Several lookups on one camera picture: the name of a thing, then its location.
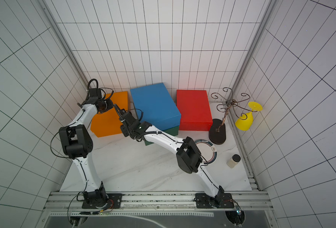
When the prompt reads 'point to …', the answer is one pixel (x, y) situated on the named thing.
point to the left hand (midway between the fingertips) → (112, 105)
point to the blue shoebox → (157, 106)
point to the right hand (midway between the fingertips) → (128, 120)
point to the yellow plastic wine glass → (245, 121)
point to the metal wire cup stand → (217, 131)
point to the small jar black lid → (233, 161)
